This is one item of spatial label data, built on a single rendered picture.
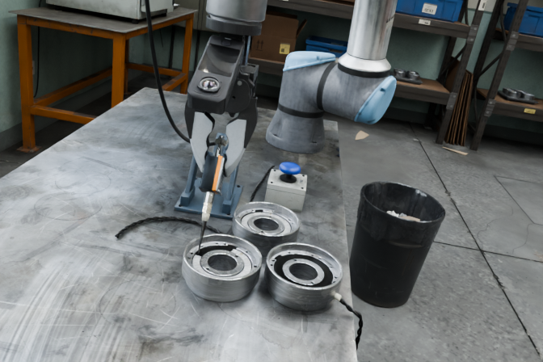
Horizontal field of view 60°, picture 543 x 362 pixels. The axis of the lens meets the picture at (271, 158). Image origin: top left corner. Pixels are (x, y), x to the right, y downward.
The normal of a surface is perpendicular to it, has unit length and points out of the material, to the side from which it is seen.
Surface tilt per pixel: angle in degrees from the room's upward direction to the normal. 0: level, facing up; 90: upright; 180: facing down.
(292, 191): 90
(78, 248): 0
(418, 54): 90
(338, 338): 0
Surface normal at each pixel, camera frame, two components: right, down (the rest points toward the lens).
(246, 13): 0.43, 0.41
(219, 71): 0.14, -0.62
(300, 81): -0.51, 0.22
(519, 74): -0.11, 0.36
